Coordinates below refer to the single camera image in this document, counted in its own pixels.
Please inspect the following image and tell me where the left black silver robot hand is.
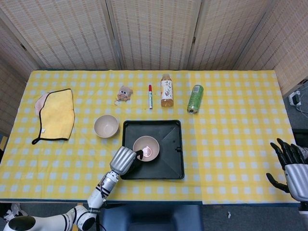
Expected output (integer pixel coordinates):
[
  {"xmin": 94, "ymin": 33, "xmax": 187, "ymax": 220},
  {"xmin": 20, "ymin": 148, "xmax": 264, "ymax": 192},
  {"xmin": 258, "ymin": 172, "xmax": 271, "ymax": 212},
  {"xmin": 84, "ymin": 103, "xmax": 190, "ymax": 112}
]
[{"xmin": 110, "ymin": 146, "xmax": 145, "ymax": 174}]

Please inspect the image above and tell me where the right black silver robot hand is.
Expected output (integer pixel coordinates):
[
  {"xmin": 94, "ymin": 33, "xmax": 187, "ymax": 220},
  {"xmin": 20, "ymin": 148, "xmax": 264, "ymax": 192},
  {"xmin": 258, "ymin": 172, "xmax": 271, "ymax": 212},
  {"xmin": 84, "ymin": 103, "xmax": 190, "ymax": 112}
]
[{"xmin": 266, "ymin": 138, "xmax": 308, "ymax": 203}]

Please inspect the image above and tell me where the beige plastic bowl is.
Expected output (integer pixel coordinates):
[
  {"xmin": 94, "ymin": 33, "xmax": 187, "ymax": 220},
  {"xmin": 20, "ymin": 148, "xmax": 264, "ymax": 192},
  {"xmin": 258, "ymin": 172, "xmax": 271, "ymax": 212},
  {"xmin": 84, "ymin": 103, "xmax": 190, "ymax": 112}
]
[
  {"xmin": 132, "ymin": 136, "xmax": 160, "ymax": 162},
  {"xmin": 94, "ymin": 115, "xmax": 119, "ymax": 139}
]

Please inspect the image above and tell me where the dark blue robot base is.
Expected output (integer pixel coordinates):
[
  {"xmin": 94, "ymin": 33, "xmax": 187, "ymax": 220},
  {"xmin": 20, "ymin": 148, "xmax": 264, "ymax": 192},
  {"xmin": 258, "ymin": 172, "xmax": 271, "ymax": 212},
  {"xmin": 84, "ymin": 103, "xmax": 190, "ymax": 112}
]
[{"xmin": 99, "ymin": 204, "xmax": 204, "ymax": 231}]

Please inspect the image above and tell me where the black square plastic tray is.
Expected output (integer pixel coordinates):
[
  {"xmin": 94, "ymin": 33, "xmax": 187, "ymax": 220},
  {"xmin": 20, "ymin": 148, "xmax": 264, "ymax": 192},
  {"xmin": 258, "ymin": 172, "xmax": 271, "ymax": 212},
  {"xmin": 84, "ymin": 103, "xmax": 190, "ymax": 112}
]
[{"xmin": 120, "ymin": 119, "xmax": 185, "ymax": 180}]

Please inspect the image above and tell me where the grey shoe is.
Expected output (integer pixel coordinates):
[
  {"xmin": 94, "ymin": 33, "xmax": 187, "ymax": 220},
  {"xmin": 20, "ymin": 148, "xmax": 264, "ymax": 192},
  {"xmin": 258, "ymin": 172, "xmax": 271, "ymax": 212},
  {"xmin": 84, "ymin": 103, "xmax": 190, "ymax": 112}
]
[{"xmin": 300, "ymin": 144, "xmax": 308, "ymax": 164}]

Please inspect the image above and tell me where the white marker with red cap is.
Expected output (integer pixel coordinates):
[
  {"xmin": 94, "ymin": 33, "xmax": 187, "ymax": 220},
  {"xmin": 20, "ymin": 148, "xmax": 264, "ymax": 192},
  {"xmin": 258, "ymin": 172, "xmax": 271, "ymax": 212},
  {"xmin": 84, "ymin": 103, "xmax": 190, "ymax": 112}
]
[{"xmin": 147, "ymin": 84, "xmax": 154, "ymax": 110}]

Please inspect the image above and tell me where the yellow white checkered tablecloth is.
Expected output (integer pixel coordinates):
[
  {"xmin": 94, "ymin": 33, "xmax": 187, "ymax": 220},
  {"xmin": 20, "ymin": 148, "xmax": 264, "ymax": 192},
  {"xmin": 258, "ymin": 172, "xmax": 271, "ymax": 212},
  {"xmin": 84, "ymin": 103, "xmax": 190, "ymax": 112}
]
[{"xmin": 0, "ymin": 69, "xmax": 301, "ymax": 205}]

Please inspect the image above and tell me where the yellow cloth with black trim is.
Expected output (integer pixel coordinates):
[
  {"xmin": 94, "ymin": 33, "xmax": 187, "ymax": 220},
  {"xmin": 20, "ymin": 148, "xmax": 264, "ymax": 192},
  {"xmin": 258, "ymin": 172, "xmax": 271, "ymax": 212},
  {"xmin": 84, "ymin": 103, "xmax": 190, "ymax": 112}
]
[{"xmin": 31, "ymin": 89, "xmax": 76, "ymax": 145}]

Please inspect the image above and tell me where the white power strip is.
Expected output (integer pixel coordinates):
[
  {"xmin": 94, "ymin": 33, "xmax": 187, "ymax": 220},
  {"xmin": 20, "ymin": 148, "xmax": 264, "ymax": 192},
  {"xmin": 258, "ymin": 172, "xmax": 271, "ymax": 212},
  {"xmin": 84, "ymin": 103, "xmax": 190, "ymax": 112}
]
[{"xmin": 288, "ymin": 90, "xmax": 303, "ymax": 106}]

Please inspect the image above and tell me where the amber tea bottle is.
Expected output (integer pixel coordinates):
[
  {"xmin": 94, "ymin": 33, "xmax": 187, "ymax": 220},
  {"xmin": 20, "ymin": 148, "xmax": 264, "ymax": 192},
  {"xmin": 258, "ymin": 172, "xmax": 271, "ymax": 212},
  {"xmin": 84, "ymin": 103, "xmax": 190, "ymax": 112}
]
[{"xmin": 160, "ymin": 74, "xmax": 175, "ymax": 108}]

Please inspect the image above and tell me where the green drink can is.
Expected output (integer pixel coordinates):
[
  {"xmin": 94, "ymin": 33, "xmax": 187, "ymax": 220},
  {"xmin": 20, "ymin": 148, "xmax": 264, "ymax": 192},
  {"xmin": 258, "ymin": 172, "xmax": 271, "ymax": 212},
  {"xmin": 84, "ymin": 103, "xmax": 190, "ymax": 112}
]
[{"xmin": 187, "ymin": 84, "xmax": 205, "ymax": 114}]

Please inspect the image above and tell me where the pink cloth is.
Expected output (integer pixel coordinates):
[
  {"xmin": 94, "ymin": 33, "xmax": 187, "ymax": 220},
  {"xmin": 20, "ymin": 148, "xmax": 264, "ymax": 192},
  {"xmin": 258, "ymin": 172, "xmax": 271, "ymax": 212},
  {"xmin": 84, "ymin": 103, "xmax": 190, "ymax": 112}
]
[{"xmin": 35, "ymin": 92, "xmax": 51, "ymax": 116}]

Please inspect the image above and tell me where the white black sneaker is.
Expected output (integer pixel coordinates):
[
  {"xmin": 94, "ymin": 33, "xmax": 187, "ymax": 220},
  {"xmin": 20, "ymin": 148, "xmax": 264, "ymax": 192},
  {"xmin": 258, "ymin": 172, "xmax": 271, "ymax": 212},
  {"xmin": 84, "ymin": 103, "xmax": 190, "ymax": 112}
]
[{"xmin": 3, "ymin": 203, "xmax": 23, "ymax": 221}]

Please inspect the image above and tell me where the woven bamboo screen panel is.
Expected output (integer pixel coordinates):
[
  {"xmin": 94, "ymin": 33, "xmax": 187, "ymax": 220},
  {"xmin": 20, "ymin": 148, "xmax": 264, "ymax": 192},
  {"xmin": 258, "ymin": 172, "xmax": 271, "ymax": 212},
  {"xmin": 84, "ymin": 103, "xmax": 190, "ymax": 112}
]
[
  {"xmin": 234, "ymin": 0, "xmax": 308, "ymax": 97},
  {"xmin": 0, "ymin": 16, "xmax": 41, "ymax": 135},
  {"xmin": 187, "ymin": 0, "xmax": 275, "ymax": 70},
  {"xmin": 0, "ymin": 0, "xmax": 123, "ymax": 70},
  {"xmin": 105, "ymin": 0, "xmax": 203, "ymax": 70}
]

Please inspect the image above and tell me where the brown plush toy keychain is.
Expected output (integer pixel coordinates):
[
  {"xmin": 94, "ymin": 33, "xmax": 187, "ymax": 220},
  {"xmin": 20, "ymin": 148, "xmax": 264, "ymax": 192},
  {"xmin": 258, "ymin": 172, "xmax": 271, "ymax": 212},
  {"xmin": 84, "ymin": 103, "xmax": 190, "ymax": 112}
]
[{"xmin": 114, "ymin": 85, "xmax": 134, "ymax": 106}]

